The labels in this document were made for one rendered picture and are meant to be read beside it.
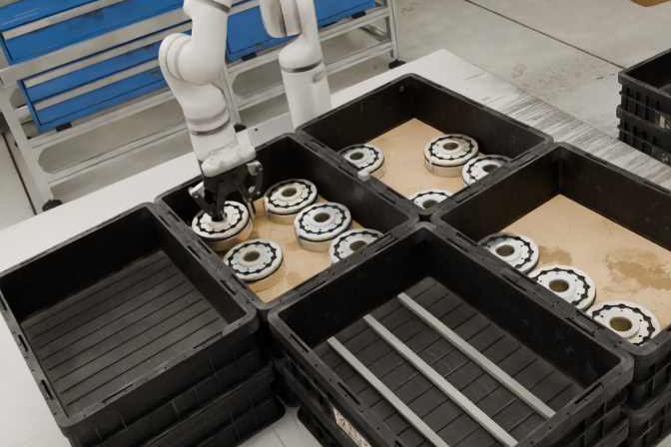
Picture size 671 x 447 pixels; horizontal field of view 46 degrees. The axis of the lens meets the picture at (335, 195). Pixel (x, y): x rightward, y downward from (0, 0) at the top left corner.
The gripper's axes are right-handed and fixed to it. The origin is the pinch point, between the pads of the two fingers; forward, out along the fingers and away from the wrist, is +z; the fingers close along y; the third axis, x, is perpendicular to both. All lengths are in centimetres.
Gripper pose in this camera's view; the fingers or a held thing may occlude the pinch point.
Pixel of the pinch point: (237, 215)
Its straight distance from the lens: 141.8
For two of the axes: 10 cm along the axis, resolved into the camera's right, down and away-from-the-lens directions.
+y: -8.7, 4.0, -3.0
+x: 4.7, 4.6, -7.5
